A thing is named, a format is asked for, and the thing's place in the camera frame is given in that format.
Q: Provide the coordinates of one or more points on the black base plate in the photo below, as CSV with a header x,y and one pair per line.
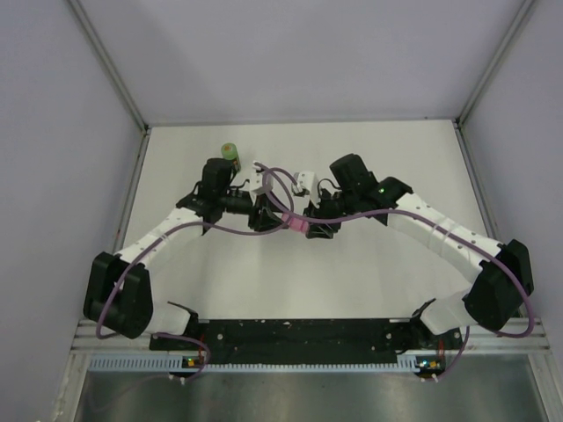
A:
x,y
316,341

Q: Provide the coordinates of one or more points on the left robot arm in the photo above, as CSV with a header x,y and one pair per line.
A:
x,y
130,293

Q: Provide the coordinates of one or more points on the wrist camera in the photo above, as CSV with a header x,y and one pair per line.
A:
x,y
306,184
261,181

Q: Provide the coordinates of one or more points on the green pill bottle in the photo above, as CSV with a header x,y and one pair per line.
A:
x,y
229,152

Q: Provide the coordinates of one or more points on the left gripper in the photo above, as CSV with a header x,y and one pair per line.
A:
x,y
266,220

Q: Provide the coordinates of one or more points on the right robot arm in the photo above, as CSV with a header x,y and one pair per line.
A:
x,y
499,275

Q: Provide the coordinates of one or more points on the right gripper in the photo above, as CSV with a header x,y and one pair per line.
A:
x,y
320,229

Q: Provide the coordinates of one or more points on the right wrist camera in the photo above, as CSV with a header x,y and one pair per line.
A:
x,y
306,184

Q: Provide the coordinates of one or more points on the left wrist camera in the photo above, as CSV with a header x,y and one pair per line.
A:
x,y
261,181

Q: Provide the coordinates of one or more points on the grey cable duct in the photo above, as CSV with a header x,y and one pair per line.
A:
x,y
181,364

